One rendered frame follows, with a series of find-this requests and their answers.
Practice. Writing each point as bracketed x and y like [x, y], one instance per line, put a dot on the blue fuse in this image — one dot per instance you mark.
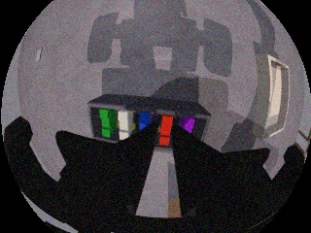
[144, 120]

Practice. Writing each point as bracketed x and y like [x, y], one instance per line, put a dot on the dark grey fuse block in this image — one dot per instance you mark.
[113, 117]

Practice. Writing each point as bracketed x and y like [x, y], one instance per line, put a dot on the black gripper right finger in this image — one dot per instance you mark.
[200, 169]

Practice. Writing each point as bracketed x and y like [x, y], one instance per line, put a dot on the purple fuse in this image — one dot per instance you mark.
[187, 122]

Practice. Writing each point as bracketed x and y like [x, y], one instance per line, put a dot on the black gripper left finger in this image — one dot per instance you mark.
[126, 161]

